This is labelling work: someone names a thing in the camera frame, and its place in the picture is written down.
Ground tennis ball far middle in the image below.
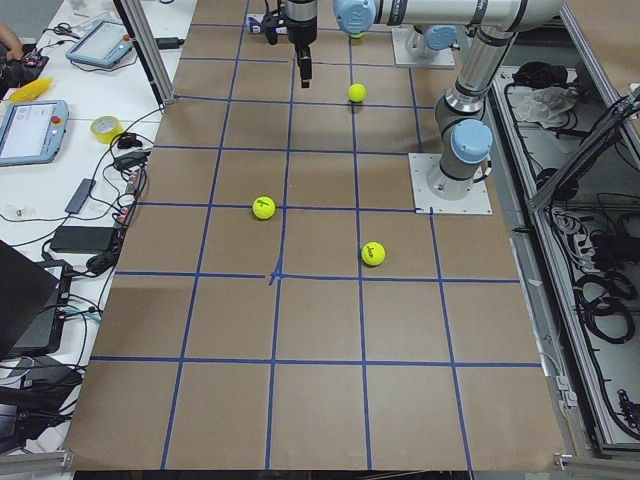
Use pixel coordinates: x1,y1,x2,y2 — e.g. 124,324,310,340
347,83,367,103

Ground tennis ball centre left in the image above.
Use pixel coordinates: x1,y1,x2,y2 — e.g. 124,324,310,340
252,196,276,220

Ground tennis ball centre right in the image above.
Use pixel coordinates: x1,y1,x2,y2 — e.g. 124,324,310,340
360,241,386,267

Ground person hand at edge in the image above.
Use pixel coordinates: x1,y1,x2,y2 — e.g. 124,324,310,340
0,22,24,60

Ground far blue teach pendant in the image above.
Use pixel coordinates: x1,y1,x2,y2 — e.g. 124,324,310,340
65,20,133,69

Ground blue teach pendant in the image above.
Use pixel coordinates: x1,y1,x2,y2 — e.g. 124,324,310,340
1,100,69,167
65,20,133,69

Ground yellow tape roll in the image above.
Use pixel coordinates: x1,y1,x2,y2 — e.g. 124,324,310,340
90,115,124,144

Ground black scissors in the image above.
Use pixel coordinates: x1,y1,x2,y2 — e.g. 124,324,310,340
52,22,80,39

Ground white crumpled cloth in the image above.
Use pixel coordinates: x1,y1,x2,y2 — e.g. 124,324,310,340
514,86,578,128

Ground grey usb hub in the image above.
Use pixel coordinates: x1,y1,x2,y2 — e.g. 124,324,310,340
65,178,95,214

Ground yellow plastic brush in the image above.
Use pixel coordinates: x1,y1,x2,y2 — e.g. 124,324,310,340
9,77,53,102

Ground near blue teach pendant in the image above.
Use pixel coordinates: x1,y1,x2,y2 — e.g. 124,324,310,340
1,100,69,167

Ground black power brick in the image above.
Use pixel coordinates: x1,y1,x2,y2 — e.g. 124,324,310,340
50,226,114,254

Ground black laptop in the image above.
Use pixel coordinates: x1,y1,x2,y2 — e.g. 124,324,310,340
1,243,71,359

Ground aluminium frame post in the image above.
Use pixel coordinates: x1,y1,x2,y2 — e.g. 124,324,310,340
113,0,175,107

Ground black cable bundle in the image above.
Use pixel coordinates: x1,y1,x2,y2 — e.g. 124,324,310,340
572,274,639,346

